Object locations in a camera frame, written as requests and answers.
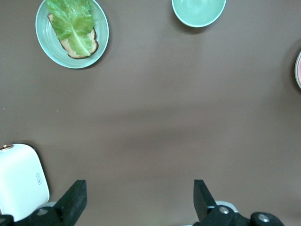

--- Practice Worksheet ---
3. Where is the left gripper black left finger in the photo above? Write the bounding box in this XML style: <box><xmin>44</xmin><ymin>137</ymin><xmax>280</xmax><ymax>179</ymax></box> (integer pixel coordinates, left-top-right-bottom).
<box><xmin>28</xmin><ymin>179</ymin><xmax>88</xmax><ymax>226</ymax></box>

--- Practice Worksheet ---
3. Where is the beige plate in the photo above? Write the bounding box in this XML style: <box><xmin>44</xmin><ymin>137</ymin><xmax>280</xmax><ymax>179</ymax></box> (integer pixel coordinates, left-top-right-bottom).
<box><xmin>294</xmin><ymin>49</ymin><xmax>301</xmax><ymax>89</ymax></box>

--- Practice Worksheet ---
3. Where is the white rounded appliance box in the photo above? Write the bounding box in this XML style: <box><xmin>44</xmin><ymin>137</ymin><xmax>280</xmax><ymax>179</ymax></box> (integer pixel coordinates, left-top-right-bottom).
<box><xmin>0</xmin><ymin>143</ymin><xmax>51</xmax><ymax>222</ymax></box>

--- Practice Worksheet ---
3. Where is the green bowl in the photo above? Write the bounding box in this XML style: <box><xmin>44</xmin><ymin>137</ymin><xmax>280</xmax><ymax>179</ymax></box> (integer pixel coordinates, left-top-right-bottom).
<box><xmin>171</xmin><ymin>0</ymin><xmax>227</xmax><ymax>28</ymax></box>

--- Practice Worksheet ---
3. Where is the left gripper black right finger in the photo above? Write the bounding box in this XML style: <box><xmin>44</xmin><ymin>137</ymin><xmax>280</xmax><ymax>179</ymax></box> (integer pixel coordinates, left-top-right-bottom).
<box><xmin>193</xmin><ymin>179</ymin><xmax>286</xmax><ymax>226</ymax></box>

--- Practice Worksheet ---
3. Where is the green plate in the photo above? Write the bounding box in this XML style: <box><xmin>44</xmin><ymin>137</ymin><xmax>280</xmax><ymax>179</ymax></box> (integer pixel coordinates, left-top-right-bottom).
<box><xmin>35</xmin><ymin>0</ymin><xmax>110</xmax><ymax>70</ymax></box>

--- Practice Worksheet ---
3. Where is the toasted bread slice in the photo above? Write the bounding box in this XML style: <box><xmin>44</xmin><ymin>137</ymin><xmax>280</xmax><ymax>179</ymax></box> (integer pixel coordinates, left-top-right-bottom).
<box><xmin>47</xmin><ymin>13</ymin><xmax>99</xmax><ymax>59</ymax></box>

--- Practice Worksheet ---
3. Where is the green lettuce leaf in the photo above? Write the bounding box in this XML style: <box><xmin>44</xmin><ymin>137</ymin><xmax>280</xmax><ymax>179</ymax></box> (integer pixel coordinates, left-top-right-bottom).
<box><xmin>45</xmin><ymin>0</ymin><xmax>95</xmax><ymax>57</ymax></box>

